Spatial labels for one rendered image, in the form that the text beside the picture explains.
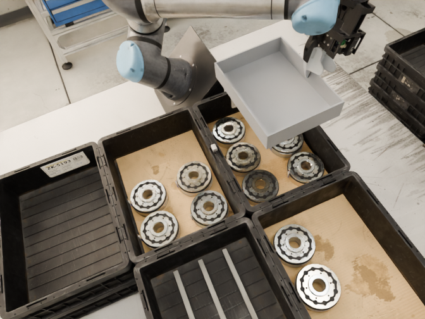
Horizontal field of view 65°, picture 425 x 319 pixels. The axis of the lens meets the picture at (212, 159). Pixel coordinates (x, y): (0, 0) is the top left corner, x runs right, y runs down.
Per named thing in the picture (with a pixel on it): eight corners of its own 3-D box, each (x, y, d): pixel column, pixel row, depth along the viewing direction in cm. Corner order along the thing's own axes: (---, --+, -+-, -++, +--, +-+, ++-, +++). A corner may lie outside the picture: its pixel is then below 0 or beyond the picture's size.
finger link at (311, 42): (302, 63, 78) (318, 28, 71) (298, 60, 79) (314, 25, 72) (316, 61, 80) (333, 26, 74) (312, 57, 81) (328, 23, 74)
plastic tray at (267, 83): (215, 76, 90) (214, 62, 86) (279, 50, 93) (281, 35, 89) (266, 149, 76) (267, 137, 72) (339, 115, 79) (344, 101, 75)
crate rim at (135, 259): (98, 143, 99) (95, 139, 97) (191, 109, 104) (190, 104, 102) (134, 268, 78) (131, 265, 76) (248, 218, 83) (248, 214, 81)
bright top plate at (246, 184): (235, 180, 94) (235, 179, 94) (265, 164, 96) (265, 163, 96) (254, 208, 89) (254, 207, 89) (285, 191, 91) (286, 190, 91)
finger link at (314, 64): (310, 90, 80) (327, 57, 73) (295, 76, 83) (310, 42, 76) (319, 88, 81) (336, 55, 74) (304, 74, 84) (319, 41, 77)
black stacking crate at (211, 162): (110, 161, 107) (97, 140, 98) (195, 128, 112) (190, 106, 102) (145, 276, 87) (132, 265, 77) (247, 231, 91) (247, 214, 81)
